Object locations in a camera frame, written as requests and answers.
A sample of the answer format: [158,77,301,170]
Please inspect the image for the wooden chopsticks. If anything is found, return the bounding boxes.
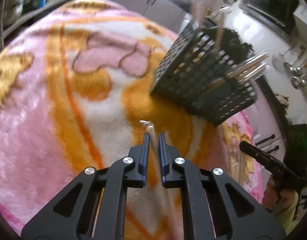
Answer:
[139,120,178,239]

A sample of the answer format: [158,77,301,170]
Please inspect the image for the yellow-green right sleeve forearm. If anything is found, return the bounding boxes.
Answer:
[274,193,299,235]

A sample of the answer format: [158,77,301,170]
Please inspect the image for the right hand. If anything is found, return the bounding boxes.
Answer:
[262,176,297,212]

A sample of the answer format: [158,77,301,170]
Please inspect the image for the wrapped chopsticks at blanket edge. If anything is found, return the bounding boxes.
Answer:
[239,152,246,186]

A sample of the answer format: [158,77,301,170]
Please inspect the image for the dark green perforated utensil basket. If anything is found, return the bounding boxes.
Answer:
[150,18,257,126]

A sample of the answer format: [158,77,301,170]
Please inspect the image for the pink cartoon fleece blanket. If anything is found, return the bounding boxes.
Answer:
[0,0,263,232]

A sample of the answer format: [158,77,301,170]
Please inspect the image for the hanging strainer ladle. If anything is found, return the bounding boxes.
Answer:
[271,43,307,71]

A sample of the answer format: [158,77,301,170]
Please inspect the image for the wrapped chopsticks in basket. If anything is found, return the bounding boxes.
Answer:
[191,0,207,26]
[226,52,268,82]

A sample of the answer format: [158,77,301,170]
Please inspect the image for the black range hood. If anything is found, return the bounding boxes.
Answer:
[239,0,300,42]

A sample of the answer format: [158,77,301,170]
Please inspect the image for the steel pot on shelf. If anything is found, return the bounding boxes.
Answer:
[3,0,25,27]

